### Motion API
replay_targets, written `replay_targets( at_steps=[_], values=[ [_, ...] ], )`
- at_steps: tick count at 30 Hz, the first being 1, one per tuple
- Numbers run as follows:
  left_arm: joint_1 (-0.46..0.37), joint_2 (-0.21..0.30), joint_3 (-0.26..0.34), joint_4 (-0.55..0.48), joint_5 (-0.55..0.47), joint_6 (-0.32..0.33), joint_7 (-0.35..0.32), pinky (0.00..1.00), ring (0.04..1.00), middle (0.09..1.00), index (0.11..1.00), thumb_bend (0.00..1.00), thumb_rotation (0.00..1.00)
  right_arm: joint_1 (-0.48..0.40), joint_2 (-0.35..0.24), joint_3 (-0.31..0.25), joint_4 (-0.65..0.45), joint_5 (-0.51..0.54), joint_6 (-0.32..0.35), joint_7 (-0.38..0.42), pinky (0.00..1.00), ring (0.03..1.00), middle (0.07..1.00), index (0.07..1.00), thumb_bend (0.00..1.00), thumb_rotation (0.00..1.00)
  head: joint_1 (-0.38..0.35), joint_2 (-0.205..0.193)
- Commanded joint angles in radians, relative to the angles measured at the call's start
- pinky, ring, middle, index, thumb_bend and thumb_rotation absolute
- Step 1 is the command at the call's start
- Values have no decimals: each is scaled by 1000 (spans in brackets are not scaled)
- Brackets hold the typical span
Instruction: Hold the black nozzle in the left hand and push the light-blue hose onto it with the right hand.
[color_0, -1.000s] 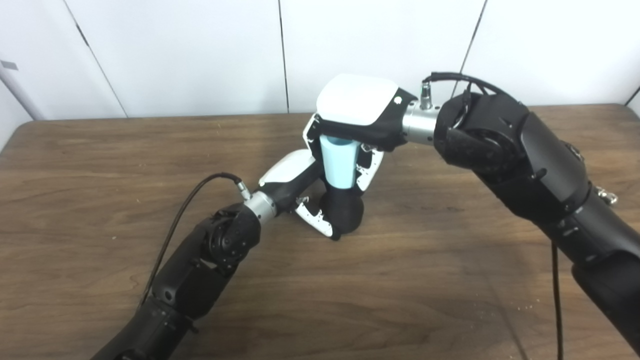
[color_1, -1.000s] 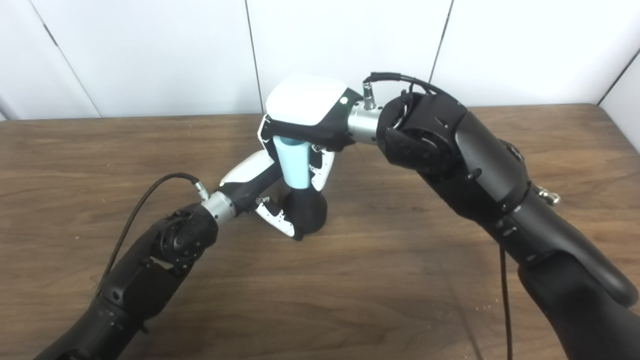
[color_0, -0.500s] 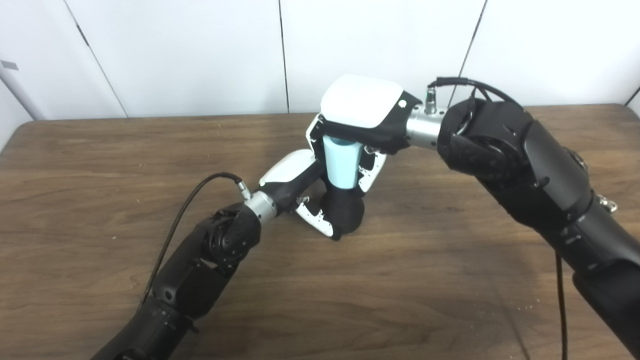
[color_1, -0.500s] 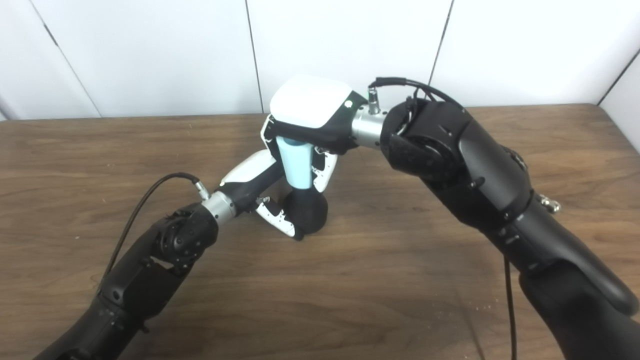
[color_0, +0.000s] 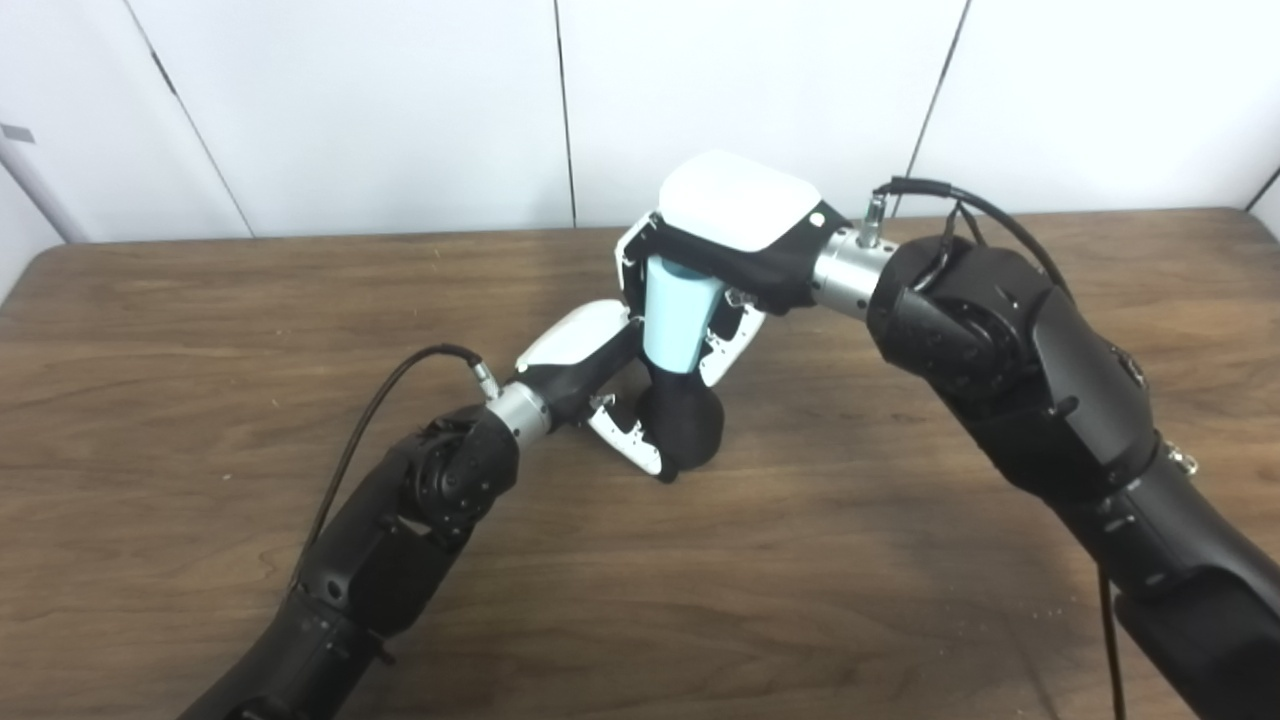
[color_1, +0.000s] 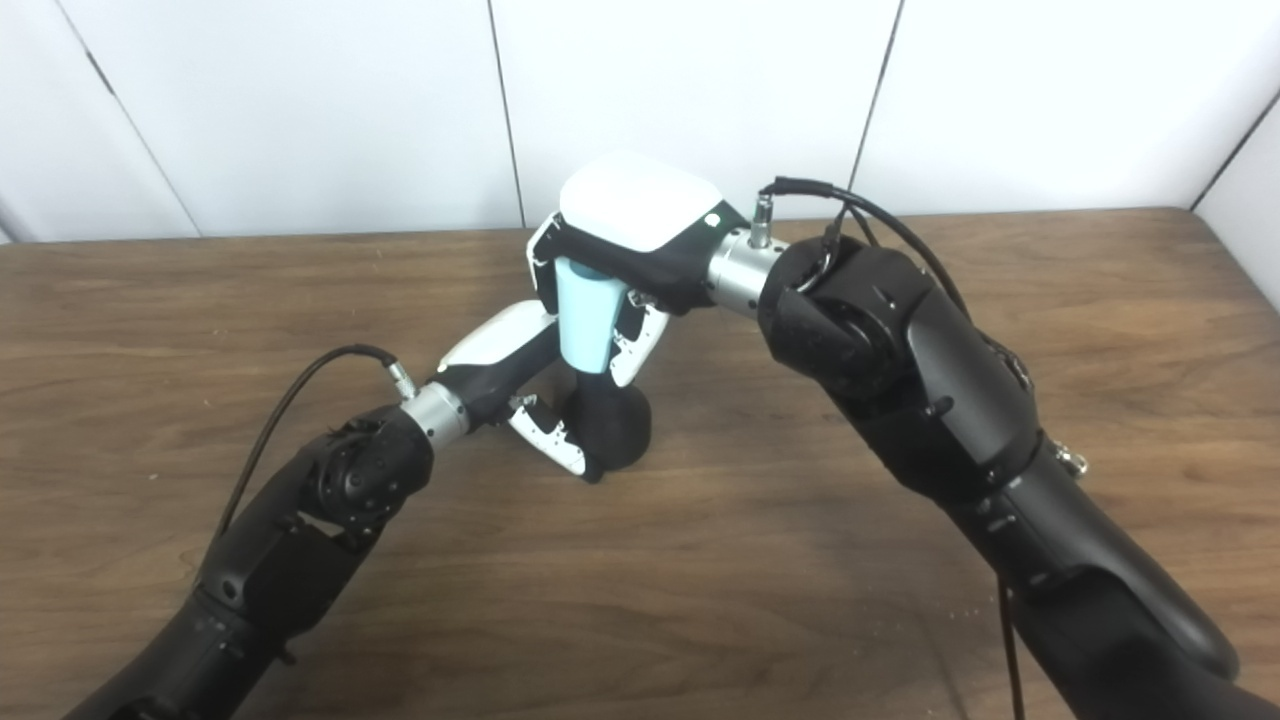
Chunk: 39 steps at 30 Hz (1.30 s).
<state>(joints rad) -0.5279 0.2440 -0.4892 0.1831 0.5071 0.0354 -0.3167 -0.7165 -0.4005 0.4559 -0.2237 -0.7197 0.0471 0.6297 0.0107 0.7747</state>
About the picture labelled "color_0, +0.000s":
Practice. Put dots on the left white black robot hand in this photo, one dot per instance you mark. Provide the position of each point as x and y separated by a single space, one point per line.
575 350

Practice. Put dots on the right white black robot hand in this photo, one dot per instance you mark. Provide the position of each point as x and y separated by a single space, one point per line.
740 205

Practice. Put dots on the black funnel-shaped nozzle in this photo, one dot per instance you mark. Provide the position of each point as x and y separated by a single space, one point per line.
690 425

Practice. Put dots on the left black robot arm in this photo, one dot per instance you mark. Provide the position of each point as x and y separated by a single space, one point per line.
400 540

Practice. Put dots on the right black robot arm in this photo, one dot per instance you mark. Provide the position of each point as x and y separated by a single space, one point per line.
1010 340

